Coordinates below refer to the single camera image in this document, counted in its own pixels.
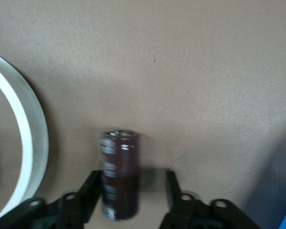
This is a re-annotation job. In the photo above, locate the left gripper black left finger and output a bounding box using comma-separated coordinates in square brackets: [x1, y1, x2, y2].
[0, 169, 102, 229]

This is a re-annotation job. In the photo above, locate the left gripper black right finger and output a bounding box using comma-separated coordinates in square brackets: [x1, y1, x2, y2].
[158, 170, 263, 229]

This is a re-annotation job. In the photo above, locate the white half-round pipe clamp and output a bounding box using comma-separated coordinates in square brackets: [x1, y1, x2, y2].
[0, 51, 50, 224]

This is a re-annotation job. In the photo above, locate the brown table cover mat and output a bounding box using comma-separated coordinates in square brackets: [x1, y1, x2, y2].
[0, 0, 286, 229]

